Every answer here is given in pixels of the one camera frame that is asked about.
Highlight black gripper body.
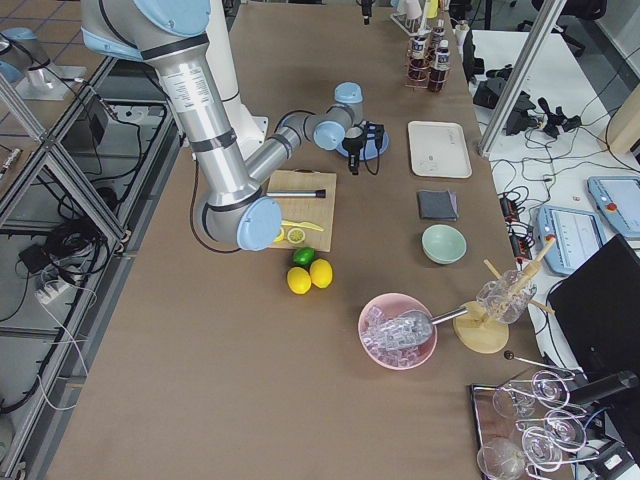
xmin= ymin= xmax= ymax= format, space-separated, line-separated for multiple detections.
xmin=342 ymin=121 xmax=386 ymax=161

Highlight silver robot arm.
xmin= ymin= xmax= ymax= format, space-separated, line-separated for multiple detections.
xmin=81 ymin=1 xmax=364 ymax=251

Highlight blue plate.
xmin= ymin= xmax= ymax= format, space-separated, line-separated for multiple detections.
xmin=335 ymin=130 xmax=392 ymax=160

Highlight wooden cutting board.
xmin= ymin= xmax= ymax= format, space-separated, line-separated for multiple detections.
xmin=268 ymin=170 xmax=337 ymax=252

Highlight silver black knife sharpener rod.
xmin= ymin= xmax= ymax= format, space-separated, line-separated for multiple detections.
xmin=266 ymin=189 xmax=327 ymax=199

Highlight cream plastic tray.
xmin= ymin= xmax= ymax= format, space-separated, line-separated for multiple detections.
xmin=407 ymin=120 xmax=472 ymax=179

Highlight grey folded cloth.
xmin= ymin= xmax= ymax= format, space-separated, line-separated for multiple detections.
xmin=417 ymin=190 xmax=459 ymax=221

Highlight halved lemon slice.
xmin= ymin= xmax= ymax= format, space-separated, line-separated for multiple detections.
xmin=286 ymin=227 xmax=306 ymax=245

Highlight dark sauce bottle front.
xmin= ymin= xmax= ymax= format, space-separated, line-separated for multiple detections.
xmin=428 ymin=40 xmax=450 ymax=92

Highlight dark sauce bottle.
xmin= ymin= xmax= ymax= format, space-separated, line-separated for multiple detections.
xmin=428 ymin=40 xmax=450 ymax=92
xmin=406 ymin=35 xmax=429 ymax=88

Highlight dark sauce bottle left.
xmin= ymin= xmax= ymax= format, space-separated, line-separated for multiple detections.
xmin=406 ymin=35 xmax=429 ymax=88

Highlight green lime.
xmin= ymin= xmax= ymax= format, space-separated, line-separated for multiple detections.
xmin=292 ymin=247 xmax=316 ymax=267

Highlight yellow lemon right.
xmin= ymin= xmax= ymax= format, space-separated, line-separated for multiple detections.
xmin=309 ymin=259 xmax=334 ymax=289

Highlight yellow lemon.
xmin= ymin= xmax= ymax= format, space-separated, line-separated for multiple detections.
xmin=286 ymin=266 xmax=312 ymax=295
xmin=309 ymin=259 xmax=334 ymax=289

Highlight green bowl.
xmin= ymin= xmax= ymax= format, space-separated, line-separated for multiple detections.
xmin=421 ymin=224 xmax=467 ymax=265

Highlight yellow lemon left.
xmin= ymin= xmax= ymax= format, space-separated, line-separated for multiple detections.
xmin=286 ymin=266 xmax=312 ymax=295

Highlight pink bowl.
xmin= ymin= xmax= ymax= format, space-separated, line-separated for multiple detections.
xmin=357 ymin=293 xmax=438 ymax=370

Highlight metal ice scoop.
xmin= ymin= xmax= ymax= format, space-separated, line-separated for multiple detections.
xmin=377 ymin=306 xmax=468 ymax=350

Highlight clear plastic ice cubes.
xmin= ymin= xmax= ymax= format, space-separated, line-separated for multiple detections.
xmin=360 ymin=305 xmax=436 ymax=370

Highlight clear glass mug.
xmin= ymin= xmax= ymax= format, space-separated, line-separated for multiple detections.
xmin=476 ymin=270 xmax=537 ymax=324

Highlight wooden mug tree stand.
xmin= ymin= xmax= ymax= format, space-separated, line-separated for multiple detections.
xmin=453 ymin=236 xmax=555 ymax=354

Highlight blue teach pendant near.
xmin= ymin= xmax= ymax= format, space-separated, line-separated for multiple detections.
xmin=537 ymin=205 xmax=607 ymax=276

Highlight blue teach pendant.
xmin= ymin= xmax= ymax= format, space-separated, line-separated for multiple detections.
xmin=537 ymin=205 xmax=607 ymax=276
xmin=587 ymin=176 xmax=640 ymax=240

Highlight blue teach pendant far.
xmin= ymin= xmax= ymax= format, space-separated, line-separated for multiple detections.
xmin=587 ymin=176 xmax=640 ymax=240

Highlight black laptop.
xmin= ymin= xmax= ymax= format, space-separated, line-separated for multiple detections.
xmin=549 ymin=234 xmax=639 ymax=377

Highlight wine glass upper right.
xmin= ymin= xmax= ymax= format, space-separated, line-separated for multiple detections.
xmin=531 ymin=370 xmax=570 ymax=409

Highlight black wine glass rack tray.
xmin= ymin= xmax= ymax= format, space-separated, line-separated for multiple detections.
xmin=469 ymin=384 xmax=637 ymax=479

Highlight wine glass front left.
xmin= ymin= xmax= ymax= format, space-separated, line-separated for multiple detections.
xmin=476 ymin=437 xmax=526 ymax=480

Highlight copper wire bottle rack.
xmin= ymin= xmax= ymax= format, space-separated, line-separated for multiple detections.
xmin=405 ymin=35 xmax=451 ymax=93

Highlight aluminium frame post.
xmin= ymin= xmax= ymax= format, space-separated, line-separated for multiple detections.
xmin=478 ymin=0 xmax=566 ymax=158

